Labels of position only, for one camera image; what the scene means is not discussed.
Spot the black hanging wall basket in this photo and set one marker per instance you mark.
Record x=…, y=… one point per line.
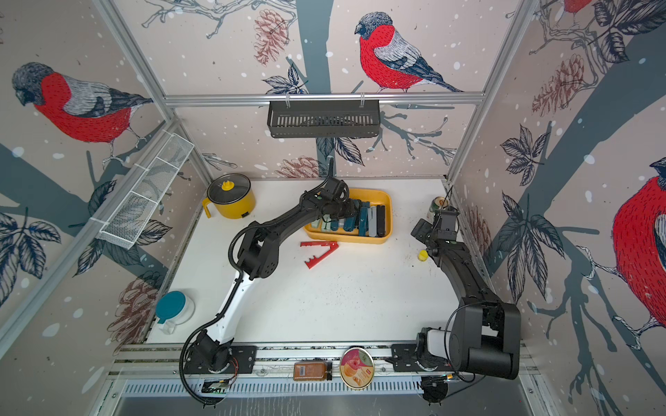
x=324, y=119

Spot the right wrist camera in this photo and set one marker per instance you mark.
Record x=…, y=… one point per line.
x=446, y=223

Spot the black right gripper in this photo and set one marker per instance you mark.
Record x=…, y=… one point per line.
x=422, y=230

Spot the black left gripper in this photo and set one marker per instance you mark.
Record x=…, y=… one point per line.
x=350, y=208

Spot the green white small bottle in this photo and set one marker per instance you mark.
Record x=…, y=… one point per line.
x=437, y=204

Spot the dark teal angled pruning pliers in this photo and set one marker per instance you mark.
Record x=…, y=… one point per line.
x=350, y=224

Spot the teal round object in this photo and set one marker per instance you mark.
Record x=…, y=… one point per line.
x=173, y=310

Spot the yellow electric cooking pot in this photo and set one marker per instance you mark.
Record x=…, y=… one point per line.
x=232, y=196

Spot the yellow plastic storage box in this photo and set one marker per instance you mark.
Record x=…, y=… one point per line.
x=375, y=198

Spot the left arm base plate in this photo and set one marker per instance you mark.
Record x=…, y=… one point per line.
x=226, y=360

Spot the white wire mesh shelf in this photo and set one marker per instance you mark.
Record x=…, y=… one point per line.
x=130, y=218

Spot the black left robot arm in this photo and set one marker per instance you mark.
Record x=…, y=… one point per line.
x=254, y=255

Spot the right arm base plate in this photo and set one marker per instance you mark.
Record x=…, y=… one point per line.
x=409, y=357

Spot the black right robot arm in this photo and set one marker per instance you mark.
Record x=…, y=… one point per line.
x=482, y=336

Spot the black pruning pliers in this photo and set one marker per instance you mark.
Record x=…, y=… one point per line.
x=381, y=221

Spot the round pink tin lid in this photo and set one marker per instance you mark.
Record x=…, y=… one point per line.
x=357, y=368

